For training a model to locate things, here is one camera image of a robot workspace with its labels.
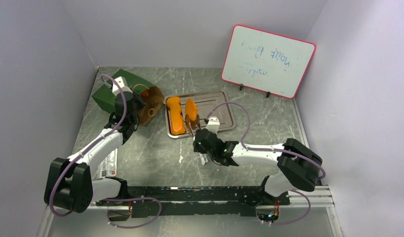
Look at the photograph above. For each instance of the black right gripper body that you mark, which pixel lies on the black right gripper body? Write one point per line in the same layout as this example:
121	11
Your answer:
199	148

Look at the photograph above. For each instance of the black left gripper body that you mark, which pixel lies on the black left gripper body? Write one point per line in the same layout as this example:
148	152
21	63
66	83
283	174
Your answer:
138	104

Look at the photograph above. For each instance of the silver metal tongs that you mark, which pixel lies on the silver metal tongs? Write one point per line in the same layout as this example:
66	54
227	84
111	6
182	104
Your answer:
193	124

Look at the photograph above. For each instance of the green brown paper bag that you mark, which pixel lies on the green brown paper bag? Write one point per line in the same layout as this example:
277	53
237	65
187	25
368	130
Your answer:
149	98

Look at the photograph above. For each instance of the orange fake bread loaf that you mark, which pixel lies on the orange fake bread loaf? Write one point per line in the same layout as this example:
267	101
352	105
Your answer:
176	118

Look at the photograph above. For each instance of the orange fake croissant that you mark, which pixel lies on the orange fake croissant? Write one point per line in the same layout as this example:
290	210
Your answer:
191	110

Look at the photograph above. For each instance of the silver metal tray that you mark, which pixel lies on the silver metal tray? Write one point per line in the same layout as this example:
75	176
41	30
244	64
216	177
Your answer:
205	101

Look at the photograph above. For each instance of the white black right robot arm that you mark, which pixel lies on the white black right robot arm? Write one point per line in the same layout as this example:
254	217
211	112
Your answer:
299	167

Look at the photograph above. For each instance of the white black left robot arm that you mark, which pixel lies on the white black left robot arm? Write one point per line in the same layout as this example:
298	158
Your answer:
70	185

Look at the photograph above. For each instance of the white plastic packet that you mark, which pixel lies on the white plastic packet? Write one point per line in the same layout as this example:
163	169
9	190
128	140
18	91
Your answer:
108	167

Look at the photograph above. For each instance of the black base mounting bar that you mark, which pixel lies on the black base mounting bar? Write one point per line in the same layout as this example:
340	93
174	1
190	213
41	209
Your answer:
146	208

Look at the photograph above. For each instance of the red framed whiteboard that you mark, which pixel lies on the red framed whiteboard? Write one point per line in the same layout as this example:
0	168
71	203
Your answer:
265	61

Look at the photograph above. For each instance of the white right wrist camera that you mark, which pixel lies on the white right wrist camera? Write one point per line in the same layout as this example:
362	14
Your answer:
213	124

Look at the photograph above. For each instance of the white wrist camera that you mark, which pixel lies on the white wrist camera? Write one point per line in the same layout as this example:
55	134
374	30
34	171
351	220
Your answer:
213	124
119	85

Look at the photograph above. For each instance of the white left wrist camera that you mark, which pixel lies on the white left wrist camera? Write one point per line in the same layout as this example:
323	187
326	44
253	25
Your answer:
119	85

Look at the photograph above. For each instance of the aluminium frame rail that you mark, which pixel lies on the aluminium frame rail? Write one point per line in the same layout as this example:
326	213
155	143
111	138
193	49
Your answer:
246	196

